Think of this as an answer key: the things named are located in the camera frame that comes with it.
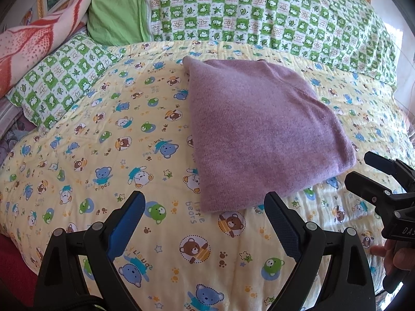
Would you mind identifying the yellow bear print blanket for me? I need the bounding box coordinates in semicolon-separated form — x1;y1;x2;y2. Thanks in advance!
0;40;415;311

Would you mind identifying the small green checkered pillow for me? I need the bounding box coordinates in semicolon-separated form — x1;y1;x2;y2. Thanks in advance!
7;32;125;133

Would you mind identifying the purple knit sweater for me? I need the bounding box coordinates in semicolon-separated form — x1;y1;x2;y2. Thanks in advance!
182;55;357;214

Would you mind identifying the large green checkered pillow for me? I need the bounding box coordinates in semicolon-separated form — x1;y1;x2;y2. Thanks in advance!
87;0;398;86

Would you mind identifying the red floral blanket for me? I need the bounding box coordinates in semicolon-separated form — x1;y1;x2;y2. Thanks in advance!
0;0;94;99

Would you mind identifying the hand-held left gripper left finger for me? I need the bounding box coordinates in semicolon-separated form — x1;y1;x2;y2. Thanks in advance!
33;190;145;311

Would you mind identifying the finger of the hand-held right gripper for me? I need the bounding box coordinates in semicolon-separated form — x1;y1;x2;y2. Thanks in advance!
344;171;401;221
364;151;415;191

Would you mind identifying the person's right hand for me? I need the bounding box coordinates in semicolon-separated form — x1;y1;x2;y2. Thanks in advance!
370;239;415;277

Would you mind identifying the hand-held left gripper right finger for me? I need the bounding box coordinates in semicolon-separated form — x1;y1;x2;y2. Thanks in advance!
264;192;377;311

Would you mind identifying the lilac patterned sheet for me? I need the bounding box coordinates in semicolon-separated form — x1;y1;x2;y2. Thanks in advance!
0;99;43;156

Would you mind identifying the red cloth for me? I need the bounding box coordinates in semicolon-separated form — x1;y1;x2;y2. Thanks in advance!
0;233;43;308

